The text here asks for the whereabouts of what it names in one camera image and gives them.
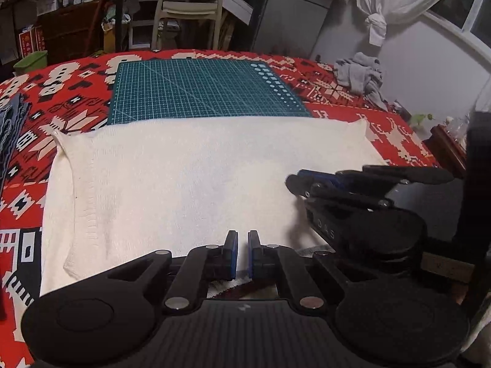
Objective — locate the small green plant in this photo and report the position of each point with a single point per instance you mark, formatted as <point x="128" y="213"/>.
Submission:
<point x="422" y="119"/>

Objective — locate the green plastic bin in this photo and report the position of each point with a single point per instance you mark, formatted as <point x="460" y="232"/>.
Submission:
<point x="30" y="63"/>

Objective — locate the beige chair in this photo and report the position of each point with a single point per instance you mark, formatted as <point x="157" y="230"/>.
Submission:
<point x="188" y="5"/>

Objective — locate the crumpled grey garment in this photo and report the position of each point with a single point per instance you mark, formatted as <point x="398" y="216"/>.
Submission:
<point x="360" y="73"/>

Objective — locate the grey refrigerator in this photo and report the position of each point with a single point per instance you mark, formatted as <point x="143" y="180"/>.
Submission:
<point x="291" y="19"/>

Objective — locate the red and white carton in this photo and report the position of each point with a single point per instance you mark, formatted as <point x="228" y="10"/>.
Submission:
<point x="28" y="44"/>

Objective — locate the red patterned blanket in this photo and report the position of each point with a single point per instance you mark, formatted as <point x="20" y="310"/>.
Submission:
<point x="57" y="96"/>

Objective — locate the yellow paper bag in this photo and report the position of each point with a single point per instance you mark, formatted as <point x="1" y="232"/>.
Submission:
<point x="108" y="40"/>

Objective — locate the wooden side table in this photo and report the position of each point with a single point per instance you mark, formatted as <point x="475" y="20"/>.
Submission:
<point x="447" y="149"/>

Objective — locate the black desk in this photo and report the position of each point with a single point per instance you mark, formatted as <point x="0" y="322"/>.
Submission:
<point x="119" y="15"/>

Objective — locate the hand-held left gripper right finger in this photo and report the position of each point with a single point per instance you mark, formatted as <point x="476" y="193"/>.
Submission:
<point x="253" y="255"/>

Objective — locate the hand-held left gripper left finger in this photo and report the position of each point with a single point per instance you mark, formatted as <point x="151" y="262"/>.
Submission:
<point x="231" y="255"/>

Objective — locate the wooden dresser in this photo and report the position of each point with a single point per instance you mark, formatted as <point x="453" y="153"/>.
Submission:
<point x="69" y="30"/>

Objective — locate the folded blue jeans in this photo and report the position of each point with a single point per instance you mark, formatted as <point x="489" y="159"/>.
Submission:
<point x="9" y="130"/>

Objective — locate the white cardboard box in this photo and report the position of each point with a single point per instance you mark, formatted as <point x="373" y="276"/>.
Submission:
<point x="238" y="5"/>

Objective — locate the white knit v-neck sweater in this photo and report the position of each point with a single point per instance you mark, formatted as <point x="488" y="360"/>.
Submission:
<point x="172" y="184"/>

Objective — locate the white window frame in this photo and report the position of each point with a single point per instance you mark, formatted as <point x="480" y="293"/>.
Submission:
<point x="472" y="9"/>

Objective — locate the green cutting mat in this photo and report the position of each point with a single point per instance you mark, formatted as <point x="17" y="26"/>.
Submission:
<point x="191" y="88"/>

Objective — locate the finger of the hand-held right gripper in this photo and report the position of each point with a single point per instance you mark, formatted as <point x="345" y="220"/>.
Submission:
<point x="322" y="176"/>
<point x="299" y="186"/>

